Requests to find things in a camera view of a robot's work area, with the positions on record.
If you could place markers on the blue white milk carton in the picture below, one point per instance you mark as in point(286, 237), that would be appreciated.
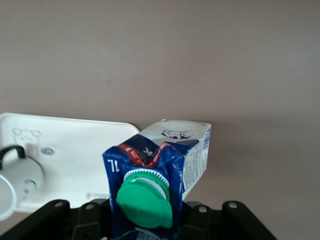
point(140, 200)

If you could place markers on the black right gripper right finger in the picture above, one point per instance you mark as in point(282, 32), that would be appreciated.
point(225, 225)

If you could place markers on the cream tray with rabbit print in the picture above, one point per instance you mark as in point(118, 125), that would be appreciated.
point(80, 155)

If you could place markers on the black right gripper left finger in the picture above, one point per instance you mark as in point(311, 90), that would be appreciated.
point(55, 222)

